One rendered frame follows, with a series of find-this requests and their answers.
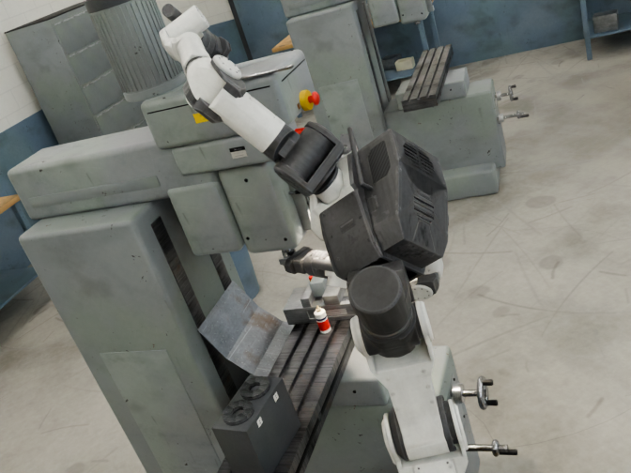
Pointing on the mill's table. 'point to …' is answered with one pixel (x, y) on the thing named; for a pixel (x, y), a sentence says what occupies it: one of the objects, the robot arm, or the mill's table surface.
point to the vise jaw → (332, 295)
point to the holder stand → (257, 425)
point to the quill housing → (262, 207)
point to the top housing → (168, 105)
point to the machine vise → (305, 305)
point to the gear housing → (218, 155)
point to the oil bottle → (322, 320)
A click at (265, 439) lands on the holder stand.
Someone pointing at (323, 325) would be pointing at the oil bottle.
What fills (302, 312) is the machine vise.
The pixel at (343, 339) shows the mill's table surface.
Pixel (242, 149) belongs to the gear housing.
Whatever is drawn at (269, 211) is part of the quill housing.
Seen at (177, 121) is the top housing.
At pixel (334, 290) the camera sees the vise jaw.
